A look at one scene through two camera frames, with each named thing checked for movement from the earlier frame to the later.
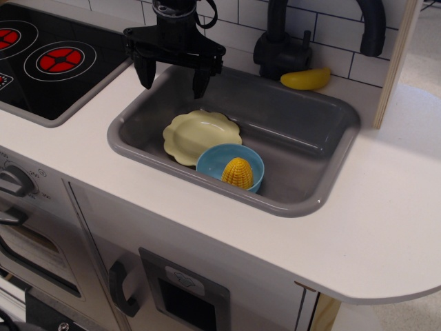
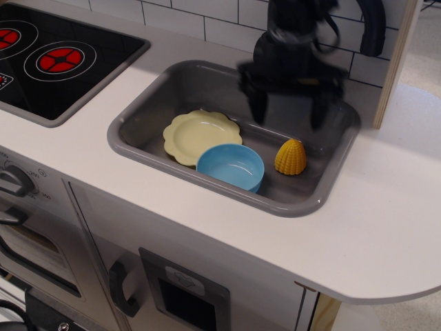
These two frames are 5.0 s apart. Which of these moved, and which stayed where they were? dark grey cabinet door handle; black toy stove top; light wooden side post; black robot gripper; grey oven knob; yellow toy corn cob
Moved: black robot gripper; yellow toy corn cob
Stayed: dark grey cabinet door handle; grey oven knob; light wooden side post; black toy stove top
